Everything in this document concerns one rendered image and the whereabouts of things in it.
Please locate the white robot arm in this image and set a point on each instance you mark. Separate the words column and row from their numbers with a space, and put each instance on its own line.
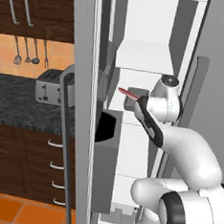
column 190, row 152

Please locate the grey meat container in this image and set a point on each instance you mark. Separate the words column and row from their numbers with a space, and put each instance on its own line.
column 132, row 103

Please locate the white freezer shelf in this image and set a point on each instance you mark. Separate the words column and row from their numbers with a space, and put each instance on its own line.
column 144, row 56

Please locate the pale grey container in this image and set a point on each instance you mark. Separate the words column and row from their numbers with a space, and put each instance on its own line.
column 121, row 214

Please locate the small grey door bin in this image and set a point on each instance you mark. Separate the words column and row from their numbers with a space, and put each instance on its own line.
column 107, row 72

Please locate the grey open fridge door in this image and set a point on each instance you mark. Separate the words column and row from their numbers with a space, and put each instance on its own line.
column 79, row 82

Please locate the large grey door bin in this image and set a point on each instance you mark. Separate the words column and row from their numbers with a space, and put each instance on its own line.
column 107, row 168

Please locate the silver toaster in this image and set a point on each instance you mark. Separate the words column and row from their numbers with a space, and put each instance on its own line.
column 47, row 90

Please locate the hanging fork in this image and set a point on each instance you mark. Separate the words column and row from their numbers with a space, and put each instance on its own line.
column 45, row 55

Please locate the hanging ladle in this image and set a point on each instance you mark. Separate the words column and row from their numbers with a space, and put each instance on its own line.
column 35, row 60

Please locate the hanging small spatula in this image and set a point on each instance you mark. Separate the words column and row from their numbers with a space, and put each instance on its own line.
column 27, row 58

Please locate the white fridge interior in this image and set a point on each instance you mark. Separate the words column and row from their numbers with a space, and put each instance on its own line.
column 151, row 18

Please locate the dark wood base cupboards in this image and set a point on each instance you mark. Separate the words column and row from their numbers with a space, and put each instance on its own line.
column 16, row 160

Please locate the hanging slotted spatula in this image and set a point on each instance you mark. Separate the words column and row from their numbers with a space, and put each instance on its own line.
column 17, row 59

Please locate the grey closed fridge door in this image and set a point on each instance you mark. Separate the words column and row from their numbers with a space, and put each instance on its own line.
column 222, row 46

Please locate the dark wood wall cupboards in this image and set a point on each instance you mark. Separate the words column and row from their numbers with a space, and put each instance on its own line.
column 46, row 5

